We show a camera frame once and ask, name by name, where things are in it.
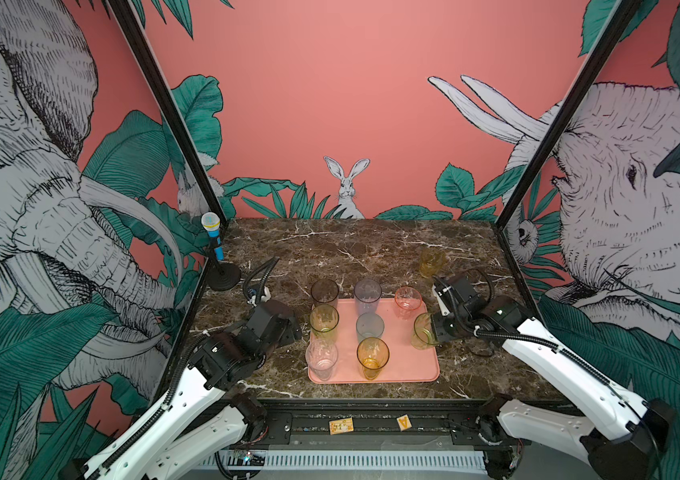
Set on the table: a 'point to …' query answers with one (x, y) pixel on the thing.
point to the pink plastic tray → (406, 365)
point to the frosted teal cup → (369, 325)
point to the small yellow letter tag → (404, 422)
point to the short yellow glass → (432, 260)
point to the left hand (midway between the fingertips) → (287, 318)
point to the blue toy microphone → (210, 222)
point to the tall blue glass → (367, 294)
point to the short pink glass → (407, 301)
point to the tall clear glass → (321, 356)
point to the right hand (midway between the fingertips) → (432, 323)
